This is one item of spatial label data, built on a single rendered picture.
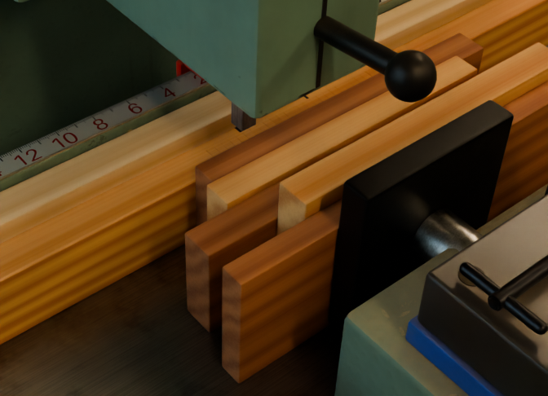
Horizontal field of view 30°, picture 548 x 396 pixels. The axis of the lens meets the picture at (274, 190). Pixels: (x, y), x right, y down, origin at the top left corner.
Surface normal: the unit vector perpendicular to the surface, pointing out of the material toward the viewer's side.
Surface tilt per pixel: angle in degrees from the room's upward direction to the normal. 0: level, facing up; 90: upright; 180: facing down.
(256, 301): 90
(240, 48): 90
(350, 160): 0
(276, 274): 90
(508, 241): 0
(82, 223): 0
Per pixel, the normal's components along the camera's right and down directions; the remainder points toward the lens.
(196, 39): -0.77, 0.42
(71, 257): 0.64, 0.54
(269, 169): 0.04, -0.73
